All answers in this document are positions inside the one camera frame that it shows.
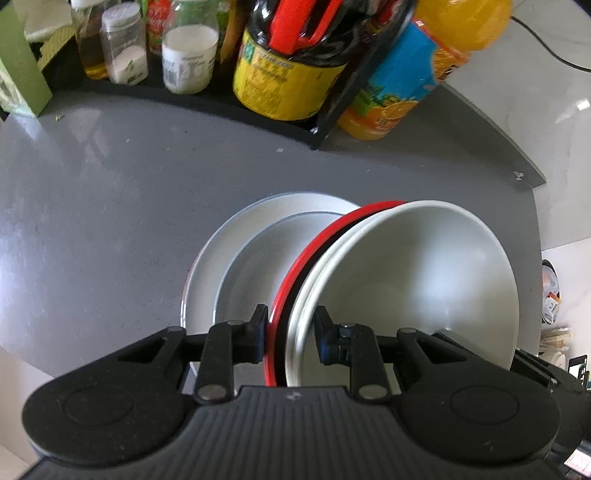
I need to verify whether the orange juice bottle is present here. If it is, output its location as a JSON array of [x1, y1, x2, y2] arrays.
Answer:
[[337, 0, 514, 142]]

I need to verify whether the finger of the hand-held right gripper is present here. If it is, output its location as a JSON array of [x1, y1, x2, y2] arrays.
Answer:
[[431, 328, 517, 372]]

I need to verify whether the dark sauce bottle yellow label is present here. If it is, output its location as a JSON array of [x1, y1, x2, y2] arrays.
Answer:
[[232, 0, 417, 122]]

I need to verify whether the white plate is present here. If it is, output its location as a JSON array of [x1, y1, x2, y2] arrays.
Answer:
[[182, 192, 362, 384]]

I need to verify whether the red labelled bottle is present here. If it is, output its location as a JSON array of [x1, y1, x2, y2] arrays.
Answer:
[[147, 0, 175, 56]]

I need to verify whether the white lidded jar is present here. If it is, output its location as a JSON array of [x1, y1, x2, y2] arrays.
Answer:
[[161, 0, 221, 96]]

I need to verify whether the red and black bowl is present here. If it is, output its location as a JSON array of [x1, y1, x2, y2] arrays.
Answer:
[[265, 200, 408, 387]]

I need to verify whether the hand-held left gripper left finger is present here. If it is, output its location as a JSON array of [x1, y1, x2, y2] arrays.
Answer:
[[117, 304, 270, 405]]

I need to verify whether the large white bowl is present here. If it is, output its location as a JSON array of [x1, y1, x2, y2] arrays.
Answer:
[[291, 199, 520, 387]]

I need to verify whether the round brown trash bin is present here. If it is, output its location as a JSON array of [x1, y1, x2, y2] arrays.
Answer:
[[540, 258, 563, 325]]

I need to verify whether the green box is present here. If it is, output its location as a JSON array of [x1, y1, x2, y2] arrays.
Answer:
[[0, 0, 54, 119]]

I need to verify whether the black condiment rack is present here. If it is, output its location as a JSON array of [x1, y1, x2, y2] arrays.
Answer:
[[41, 0, 419, 151]]

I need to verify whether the yellow oil bottle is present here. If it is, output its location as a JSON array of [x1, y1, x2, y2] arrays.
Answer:
[[71, 0, 110, 80]]

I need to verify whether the black power cable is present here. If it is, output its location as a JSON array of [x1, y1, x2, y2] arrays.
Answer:
[[509, 15, 591, 73]]

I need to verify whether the clear spice jar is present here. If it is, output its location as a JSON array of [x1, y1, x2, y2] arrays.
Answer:
[[100, 3, 150, 86]]

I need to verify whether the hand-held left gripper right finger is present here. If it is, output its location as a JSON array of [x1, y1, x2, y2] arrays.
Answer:
[[313, 305, 468, 401]]

